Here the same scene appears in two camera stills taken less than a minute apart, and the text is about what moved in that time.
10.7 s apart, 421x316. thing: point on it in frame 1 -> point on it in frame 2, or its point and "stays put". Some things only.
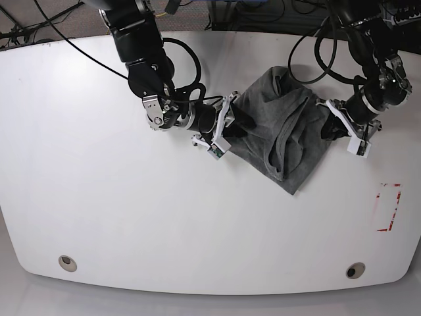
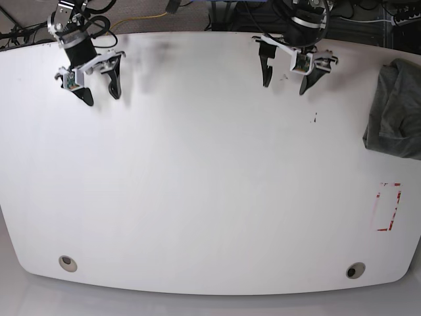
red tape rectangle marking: x=391 y=221 stays put
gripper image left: x=163 y=114 -> x=79 y=49
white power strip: x=410 y=18 stays put
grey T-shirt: x=289 y=121 -> x=395 y=123
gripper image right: x=391 y=88 -> x=302 y=36
